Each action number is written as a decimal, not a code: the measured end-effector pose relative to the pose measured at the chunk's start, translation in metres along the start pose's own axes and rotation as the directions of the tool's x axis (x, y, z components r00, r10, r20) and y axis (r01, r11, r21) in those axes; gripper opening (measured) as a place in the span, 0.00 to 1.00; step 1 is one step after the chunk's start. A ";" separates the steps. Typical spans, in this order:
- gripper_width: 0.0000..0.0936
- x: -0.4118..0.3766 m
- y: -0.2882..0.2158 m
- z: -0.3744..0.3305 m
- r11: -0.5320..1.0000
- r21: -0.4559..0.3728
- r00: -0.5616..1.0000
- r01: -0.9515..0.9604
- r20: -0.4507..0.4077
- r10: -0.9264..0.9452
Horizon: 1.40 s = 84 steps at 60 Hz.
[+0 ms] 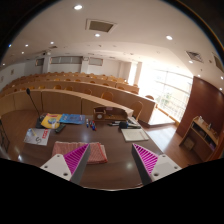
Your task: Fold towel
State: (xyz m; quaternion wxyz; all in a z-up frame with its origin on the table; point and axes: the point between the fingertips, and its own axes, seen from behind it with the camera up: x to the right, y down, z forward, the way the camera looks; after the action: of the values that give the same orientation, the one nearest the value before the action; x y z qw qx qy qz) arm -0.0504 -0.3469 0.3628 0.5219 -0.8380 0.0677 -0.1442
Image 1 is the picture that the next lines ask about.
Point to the white paper with red print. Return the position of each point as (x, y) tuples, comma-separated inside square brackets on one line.
[(37, 136)]

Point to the black gooseneck microphone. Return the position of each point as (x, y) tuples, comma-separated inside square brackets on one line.
[(40, 117)]

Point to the blue patterned cloth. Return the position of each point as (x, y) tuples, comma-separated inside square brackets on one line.
[(72, 119)]

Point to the pink striped folded towel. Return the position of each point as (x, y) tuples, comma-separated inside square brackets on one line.
[(97, 151)]

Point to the black remote control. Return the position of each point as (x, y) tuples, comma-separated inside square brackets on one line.
[(60, 128)]

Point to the black device on table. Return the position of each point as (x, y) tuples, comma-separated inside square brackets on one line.
[(124, 125)]

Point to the yellow bag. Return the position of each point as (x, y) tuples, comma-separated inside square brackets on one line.
[(51, 121)]

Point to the wooden bookshelf cabinet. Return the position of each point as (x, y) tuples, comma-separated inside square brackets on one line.
[(201, 139)]

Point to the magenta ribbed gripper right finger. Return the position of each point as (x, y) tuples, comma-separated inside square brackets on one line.
[(152, 167)]

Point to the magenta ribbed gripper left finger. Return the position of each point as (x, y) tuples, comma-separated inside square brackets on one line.
[(70, 166)]

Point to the red marker pen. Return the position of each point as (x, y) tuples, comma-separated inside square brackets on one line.
[(93, 126)]

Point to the blue marker pen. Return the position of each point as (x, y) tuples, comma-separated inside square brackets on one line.
[(87, 123)]

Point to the curved wooden lecture desk row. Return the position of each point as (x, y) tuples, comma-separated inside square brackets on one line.
[(56, 102)]

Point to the wooden chair behind table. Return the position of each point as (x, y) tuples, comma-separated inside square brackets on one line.
[(137, 109)]

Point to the white notepad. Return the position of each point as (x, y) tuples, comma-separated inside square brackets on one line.
[(131, 135)]

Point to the wooden desk organizer with clock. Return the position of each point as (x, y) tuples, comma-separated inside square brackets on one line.
[(109, 113)]

